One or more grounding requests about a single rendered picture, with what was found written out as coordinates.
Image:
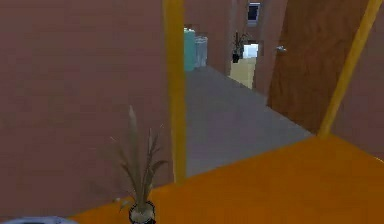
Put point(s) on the pale blue tall cabinet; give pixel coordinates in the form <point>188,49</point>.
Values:
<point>201,51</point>

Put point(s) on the teal tall cabinet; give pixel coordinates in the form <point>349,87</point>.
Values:
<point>189,50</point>

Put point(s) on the green plant in black pot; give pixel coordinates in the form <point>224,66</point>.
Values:
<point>237,50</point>

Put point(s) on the dry grass house plant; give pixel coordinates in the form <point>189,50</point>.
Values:
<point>141,186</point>

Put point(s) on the dark window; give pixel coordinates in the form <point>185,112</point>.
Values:
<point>253,12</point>

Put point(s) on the brown wooden room door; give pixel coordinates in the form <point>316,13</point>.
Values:
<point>310,63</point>

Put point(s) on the grey round object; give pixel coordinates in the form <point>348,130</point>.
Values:
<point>36,220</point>

